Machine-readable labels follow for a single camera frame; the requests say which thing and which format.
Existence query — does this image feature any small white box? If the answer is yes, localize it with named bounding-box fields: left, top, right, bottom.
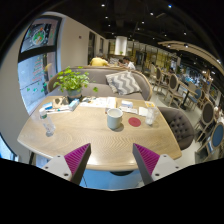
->
left=121, top=100, right=133, bottom=108

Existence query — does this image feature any person in white shirt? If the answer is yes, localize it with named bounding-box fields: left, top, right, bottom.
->
left=123, top=57, right=135, bottom=70

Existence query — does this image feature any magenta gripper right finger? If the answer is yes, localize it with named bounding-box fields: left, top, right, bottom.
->
left=132, top=143, right=160, bottom=185

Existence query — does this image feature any person in yellow shirt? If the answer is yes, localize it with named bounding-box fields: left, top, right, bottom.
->
left=90, top=53, right=108, bottom=67

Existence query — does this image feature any blue tissue pack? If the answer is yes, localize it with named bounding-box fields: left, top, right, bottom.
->
left=68, top=99, right=80, bottom=111

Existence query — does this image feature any blue backed wooden chair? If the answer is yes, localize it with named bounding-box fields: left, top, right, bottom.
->
left=195, top=122, right=224, bottom=163

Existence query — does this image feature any clear drinking glass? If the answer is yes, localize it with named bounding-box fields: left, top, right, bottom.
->
left=145, top=107, right=159, bottom=125

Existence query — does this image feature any clear plastic water bottle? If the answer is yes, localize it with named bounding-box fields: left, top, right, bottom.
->
left=39, top=108, right=55, bottom=136

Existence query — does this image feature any red round coaster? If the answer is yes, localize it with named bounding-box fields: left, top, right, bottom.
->
left=128, top=117, right=141, bottom=127

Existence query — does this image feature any dark tufted armchair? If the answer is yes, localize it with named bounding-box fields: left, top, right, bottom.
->
left=159, top=107, right=194, bottom=150

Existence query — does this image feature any green potted plant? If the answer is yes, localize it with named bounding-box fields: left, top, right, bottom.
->
left=53, top=66, right=91, bottom=100

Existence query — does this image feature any white ceramic mug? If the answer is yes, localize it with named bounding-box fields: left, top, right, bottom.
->
left=107, top=108, right=123, bottom=130

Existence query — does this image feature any beige backed dining chair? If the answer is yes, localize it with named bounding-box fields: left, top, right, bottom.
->
left=165, top=74, right=183, bottom=106

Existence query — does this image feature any yellow card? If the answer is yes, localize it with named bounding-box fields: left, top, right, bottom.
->
left=145, top=101, right=155, bottom=107

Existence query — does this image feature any grey backed wooden chair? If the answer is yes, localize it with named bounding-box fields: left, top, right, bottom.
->
left=195, top=101, right=214, bottom=141

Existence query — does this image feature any grey upholstered sofa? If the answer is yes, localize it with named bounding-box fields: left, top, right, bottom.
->
left=48, top=66, right=152, bottom=100

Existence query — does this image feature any white menu paper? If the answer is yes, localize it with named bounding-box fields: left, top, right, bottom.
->
left=80, top=97, right=116, bottom=108

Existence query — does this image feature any grey chevron cushion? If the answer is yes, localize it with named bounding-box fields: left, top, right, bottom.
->
left=106, top=71, right=141, bottom=95

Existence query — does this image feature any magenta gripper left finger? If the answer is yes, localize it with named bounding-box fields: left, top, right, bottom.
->
left=64, top=143, right=91, bottom=185

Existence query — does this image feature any white round column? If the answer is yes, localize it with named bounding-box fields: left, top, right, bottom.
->
left=114, top=36, right=127, bottom=56

